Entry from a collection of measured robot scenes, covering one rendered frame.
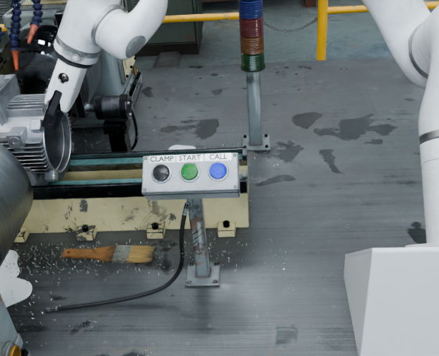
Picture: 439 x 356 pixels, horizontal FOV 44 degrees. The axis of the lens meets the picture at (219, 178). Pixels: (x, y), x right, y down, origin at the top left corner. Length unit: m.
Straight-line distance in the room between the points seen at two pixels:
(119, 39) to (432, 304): 0.66
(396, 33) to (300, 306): 0.54
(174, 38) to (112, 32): 3.42
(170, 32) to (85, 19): 3.39
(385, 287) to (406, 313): 0.07
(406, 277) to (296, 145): 0.76
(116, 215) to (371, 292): 0.62
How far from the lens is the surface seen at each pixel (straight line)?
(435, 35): 0.98
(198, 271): 1.11
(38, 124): 1.17
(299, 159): 1.47
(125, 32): 0.97
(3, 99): 1.22
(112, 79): 1.65
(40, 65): 1.43
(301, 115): 1.69
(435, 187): 0.97
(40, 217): 1.31
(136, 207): 1.23
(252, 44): 1.39
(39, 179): 1.26
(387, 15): 1.08
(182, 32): 4.37
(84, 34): 1.02
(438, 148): 0.98
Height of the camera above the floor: 1.58
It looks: 34 degrees down
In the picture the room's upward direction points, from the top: 5 degrees counter-clockwise
